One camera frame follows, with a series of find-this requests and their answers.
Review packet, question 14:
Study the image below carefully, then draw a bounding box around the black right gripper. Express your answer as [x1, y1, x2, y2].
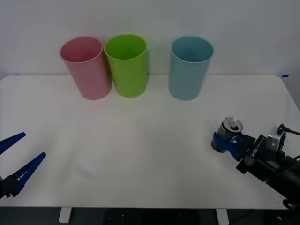
[212, 132, 289, 181]

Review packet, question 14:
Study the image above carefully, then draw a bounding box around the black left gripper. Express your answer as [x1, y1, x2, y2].
[0, 132, 47, 200]

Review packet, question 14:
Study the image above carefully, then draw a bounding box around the silver drink can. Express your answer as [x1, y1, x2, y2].
[210, 117, 244, 153]

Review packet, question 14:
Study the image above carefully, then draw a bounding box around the white table leg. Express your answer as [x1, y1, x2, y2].
[58, 208, 73, 223]
[215, 208, 230, 225]

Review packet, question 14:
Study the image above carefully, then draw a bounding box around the pale blue plastic bin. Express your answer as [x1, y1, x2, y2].
[168, 36, 214, 101]

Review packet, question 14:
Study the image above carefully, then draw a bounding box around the pink plastic bin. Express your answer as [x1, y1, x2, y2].
[59, 36, 112, 101]

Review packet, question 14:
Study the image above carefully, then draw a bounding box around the green plastic bin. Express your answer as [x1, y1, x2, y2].
[104, 33, 148, 98]

